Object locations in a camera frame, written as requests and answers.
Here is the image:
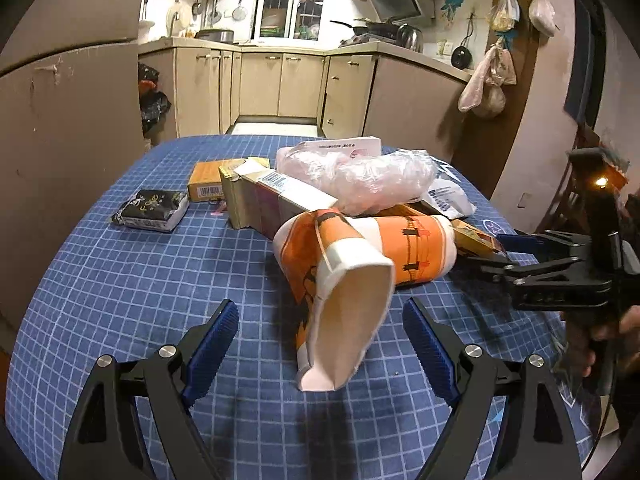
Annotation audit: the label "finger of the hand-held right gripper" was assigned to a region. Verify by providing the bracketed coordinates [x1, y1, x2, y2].
[467, 254, 614, 312]
[495, 229, 591, 267]

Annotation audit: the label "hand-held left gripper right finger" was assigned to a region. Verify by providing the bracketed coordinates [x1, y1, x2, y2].
[402, 297, 583, 480]

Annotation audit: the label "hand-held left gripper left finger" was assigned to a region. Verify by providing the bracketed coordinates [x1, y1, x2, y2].
[59, 299, 241, 480]

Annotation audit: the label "yellow brown box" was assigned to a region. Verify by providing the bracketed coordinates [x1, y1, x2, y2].
[452, 220, 507, 262]

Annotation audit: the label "silver white pouch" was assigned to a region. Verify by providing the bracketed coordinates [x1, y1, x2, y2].
[425, 159, 477, 221]

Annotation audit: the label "crushed orange paper cup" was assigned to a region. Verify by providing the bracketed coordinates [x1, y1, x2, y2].
[272, 210, 397, 393]

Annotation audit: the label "black tissue packet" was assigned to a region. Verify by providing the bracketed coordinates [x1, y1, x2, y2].
[110, 188, 190, 233]

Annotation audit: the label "black trash bags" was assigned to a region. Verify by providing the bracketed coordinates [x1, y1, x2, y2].
[138, 62, 172, 136]

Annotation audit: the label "person's right hand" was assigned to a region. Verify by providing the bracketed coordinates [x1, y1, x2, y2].
[560, 305, 640, 381]

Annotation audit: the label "brown hanging bag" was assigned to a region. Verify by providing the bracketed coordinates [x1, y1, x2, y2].
[472, 85, 507, 120]

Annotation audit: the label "long cardboard box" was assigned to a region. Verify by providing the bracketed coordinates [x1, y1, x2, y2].
[219, 156, 342, 241]

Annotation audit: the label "clear plastic bag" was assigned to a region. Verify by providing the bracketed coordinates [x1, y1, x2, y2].
[276, 146, 437, 217]

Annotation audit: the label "pink hanging plastic bag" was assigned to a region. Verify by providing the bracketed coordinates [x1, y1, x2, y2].
[458, 42, 517, 114]

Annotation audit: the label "small orange box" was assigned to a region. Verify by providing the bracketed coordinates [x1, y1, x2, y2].
[188, 160, 242, 204]

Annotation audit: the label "dark window panel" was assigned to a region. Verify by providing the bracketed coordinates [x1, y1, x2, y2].
[565, 0, 609, 122]

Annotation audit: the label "small hanging black pan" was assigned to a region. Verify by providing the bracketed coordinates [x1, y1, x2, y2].
[451, 15, 474, 70]

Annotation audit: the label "white hanging plastic bag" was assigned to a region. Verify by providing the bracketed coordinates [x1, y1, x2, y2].
[528, 0, 559, 39]

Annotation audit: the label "yellow hanging plastic bag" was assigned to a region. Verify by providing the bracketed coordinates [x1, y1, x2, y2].
[487, 0, 521, 34]

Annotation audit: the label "steel kettle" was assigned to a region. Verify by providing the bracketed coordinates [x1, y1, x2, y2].
[397, 22, 425, 54]

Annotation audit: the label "beige refrigerator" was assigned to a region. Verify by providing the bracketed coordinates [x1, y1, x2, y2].
[0, 0, 152, 333]

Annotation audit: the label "gas stove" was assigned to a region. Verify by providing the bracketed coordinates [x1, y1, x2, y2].
[342, 32, 401, 49]

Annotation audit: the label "black frying pan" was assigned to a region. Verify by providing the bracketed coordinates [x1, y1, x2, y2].
[330, 19, 401, 39]

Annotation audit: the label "beige kitchen cabinets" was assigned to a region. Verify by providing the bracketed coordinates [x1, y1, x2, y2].
[137, 36, 474, 150]

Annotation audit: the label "metal cooking pot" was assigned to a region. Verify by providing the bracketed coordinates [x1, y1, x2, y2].
[194, 29, 235, 44]

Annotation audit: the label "kitchen window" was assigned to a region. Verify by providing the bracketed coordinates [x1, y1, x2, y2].
[255, 0, 342, 41]

